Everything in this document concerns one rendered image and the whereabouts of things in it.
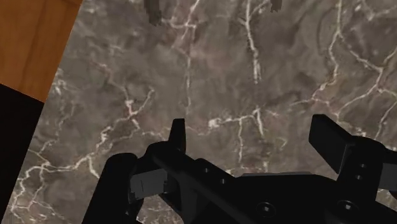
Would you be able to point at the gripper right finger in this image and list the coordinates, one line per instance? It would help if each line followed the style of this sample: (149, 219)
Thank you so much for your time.
(356, 158)

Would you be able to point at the dark grey object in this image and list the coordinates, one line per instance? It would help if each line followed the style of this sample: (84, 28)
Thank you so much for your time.
(276, 5)
(154, 12)

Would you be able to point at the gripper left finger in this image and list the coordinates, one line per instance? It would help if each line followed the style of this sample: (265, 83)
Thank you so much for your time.
(173, 167)

